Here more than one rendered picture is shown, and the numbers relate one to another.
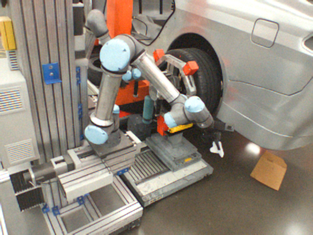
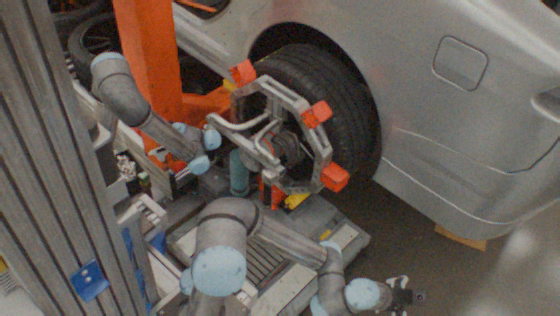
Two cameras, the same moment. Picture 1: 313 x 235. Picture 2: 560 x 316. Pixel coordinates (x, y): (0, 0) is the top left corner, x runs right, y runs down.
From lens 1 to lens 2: 0.79 m
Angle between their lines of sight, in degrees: 18
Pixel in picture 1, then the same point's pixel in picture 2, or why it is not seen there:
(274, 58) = (480, 111)
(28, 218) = not seen: outside the picture
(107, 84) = (209, 300)
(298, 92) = (523, 169)
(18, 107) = not seen: outside the picture
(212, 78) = (358, 117)
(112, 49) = (217, 274)
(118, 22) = (147, 32)
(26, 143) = not seen: outside the picture
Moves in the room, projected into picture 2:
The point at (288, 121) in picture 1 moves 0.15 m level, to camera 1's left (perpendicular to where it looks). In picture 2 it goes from (505, 208) to (467, 211)
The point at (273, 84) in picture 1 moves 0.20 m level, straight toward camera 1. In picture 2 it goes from (478, 151) to (475, 194)
